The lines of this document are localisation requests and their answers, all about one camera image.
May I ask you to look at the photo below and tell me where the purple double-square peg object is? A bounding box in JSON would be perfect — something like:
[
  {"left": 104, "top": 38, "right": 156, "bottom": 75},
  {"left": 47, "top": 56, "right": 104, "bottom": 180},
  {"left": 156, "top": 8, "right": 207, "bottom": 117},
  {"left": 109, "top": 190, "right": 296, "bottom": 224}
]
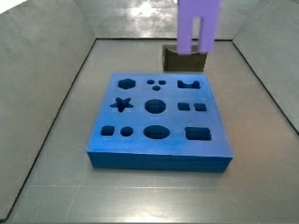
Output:
[{"left": 178, "top": 0, "right": 220, "bottom": 55}]

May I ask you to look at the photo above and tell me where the blue shape-sorter block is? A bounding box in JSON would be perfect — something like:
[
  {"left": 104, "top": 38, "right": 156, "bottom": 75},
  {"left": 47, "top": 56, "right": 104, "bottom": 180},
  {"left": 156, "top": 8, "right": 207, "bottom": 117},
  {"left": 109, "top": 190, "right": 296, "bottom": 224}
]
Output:
[{"left": 87, "top": 73, "right": 234, "bottom": 172}]

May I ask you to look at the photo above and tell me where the black curved holder stand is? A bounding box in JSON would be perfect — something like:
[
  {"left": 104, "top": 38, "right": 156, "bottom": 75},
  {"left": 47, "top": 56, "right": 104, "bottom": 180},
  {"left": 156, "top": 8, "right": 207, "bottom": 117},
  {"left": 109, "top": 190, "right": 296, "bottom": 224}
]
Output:
[{"left": 163, "top": 45, "right": 207, "bottom": 72}]

